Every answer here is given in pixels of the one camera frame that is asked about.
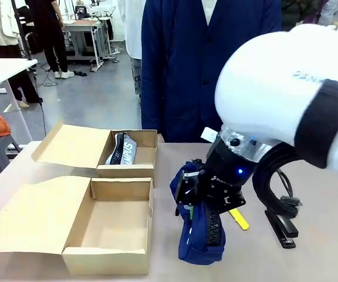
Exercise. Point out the person in black clothes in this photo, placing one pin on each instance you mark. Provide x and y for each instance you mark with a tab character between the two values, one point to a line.
53	35

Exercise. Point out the white side table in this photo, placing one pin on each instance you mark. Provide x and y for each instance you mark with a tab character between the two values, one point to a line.
1	72

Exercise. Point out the large open cardboard box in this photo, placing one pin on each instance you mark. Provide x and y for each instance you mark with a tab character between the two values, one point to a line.
34	217

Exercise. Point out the person in cream jacket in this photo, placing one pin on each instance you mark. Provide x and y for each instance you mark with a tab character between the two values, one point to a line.
1	26

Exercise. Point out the black shoe white lettering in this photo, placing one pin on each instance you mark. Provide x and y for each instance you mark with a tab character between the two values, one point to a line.
128	151

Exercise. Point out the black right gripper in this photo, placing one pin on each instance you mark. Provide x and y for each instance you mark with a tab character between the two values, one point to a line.
227	170

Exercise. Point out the black stapler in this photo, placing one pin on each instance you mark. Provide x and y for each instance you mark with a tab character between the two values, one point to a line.
283	229

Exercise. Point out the person in navy cardigan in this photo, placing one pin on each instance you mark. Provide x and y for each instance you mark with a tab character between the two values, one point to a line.
180	73

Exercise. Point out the person in white shirt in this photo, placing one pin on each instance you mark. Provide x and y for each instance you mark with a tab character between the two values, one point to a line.
132	29

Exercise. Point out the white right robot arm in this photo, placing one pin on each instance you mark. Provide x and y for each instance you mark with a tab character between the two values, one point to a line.
260	73

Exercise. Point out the grey workbench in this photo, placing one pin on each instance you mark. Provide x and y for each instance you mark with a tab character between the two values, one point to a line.
84	32

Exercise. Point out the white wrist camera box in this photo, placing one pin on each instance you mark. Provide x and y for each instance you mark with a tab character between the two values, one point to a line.
209	134

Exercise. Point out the small open cardboard box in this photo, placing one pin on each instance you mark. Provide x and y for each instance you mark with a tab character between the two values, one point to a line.
69	144

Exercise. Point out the dark blue shoe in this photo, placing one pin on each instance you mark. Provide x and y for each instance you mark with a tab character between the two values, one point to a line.
195	241

